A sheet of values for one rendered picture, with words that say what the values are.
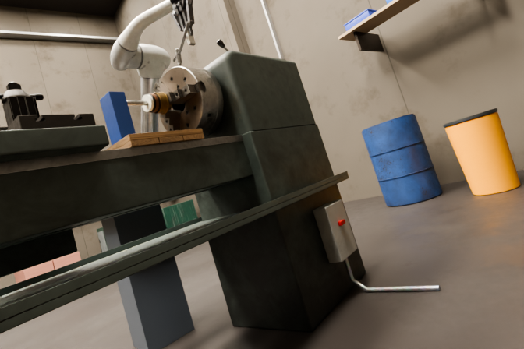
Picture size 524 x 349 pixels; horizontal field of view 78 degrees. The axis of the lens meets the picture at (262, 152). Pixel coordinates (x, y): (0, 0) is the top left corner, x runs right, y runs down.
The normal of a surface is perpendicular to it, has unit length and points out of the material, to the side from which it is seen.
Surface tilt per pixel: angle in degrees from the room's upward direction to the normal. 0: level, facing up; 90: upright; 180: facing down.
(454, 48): 90
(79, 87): 90
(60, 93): 90
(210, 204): 90
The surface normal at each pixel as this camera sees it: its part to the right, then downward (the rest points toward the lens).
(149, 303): 0.61, -0.26
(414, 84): -0.74, 0.17
